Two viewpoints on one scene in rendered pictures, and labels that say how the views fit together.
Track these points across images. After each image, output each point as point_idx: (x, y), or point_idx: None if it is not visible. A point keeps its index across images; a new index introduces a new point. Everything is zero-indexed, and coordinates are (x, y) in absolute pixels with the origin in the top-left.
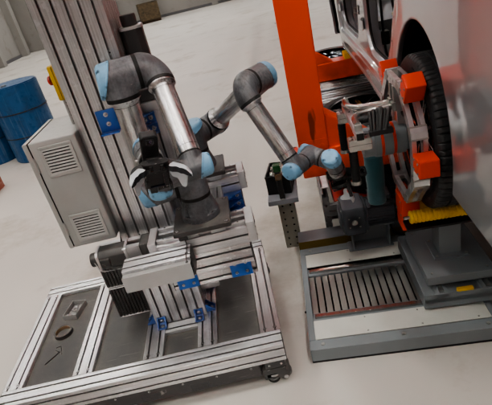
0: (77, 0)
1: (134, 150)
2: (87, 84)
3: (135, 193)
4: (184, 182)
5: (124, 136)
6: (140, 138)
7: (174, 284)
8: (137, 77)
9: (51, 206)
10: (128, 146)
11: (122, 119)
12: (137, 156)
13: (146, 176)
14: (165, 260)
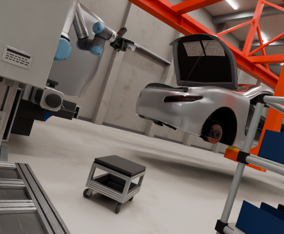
0: None
1: (108, 29)
2: None
3: (134, 49)
4: (120, 50)
5: (74, 8)
6: (126, 29)
7: (30, 130)
8: None
9: (61, 34)
10: (72, 16)
11: (79, 0)
12: (115, 33)
13: (126, 44)
14: (63, 98)
